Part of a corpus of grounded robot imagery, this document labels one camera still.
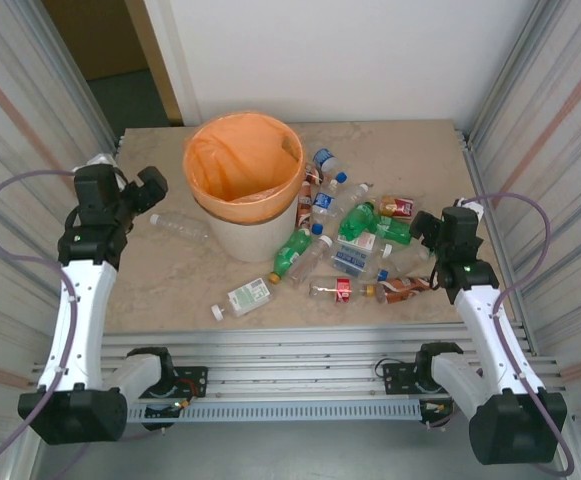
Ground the long clear bottle white cap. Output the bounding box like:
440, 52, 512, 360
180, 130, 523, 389
148, 212, 211, 245

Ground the blue label bottle blue cap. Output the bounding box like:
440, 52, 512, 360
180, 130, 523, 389
309, 189, 339, 236

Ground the ribbed metal side panel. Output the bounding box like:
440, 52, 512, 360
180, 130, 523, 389
0, 0, 121, 480
467, 0, 581, 480

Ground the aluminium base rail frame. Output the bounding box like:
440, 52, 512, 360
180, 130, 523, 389
29, 323, 569, 401

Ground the white bin with orange liner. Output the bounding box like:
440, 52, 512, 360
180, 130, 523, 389
182, 113, 305, 226

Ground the grey slotted cable duct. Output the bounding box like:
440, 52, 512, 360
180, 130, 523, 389
125, 402, 424, 424

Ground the clear bottle white red label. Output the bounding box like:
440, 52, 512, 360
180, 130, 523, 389
337, 230, 394, 257

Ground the small green bottle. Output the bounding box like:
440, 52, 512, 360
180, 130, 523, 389
373, 215, 414, 245

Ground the red gold label bottle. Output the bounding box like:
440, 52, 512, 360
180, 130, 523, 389
379, 195, 416, 219

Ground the slim clear bottle white cap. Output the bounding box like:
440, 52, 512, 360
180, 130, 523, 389
327, 182, 371, 221

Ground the aluminium side rail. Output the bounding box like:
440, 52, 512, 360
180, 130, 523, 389
454, 127, 539, 356

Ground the green bottle yellow cap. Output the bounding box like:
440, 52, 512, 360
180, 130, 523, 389
268, 227, 315, 285

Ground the white round waste bin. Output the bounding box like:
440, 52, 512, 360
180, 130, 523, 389
202, 189, 301, 264

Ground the white green label bottle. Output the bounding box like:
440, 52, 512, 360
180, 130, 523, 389
210, 277, 275, 321

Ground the crushed green bottle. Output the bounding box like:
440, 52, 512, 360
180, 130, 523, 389
338, 201, 379, 241

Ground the white door frame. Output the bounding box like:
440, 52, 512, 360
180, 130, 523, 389
142, 0, 204, 126

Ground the clear brownish bottle white cap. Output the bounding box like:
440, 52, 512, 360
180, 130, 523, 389
287, 234, 334, 289

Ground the soda water bottle blue label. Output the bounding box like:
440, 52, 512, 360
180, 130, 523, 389
329, 244, 390, 282

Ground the brown wooden door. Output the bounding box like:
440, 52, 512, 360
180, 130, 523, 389
39, 0, 184, 126

